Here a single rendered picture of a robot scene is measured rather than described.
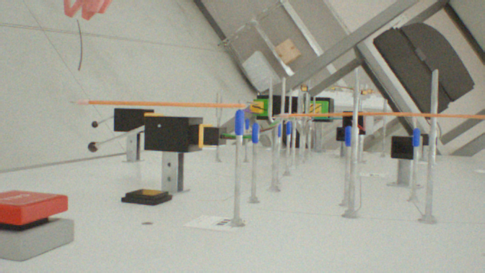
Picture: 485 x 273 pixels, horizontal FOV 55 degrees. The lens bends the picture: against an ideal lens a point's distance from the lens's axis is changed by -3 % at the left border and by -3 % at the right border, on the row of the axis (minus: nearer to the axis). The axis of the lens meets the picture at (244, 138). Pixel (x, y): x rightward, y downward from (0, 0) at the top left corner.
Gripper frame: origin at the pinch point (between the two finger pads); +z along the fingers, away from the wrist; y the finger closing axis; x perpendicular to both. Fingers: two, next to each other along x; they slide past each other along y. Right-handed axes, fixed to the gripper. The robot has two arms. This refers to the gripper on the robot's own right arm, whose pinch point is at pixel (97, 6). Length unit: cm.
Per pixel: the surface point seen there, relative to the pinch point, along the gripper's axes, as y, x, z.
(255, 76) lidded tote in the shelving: 674, 188, 1
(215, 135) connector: -1.7, -19.5, 12.0
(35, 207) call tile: -26.7, -17.7, 15.9
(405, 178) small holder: 20.4, -41.0, 14.4
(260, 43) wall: 719, 205, -55
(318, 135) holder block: 76, -19, 16
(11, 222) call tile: -28.1, -17.1, 16.8
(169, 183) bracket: -1.5, -15.0, 18.8
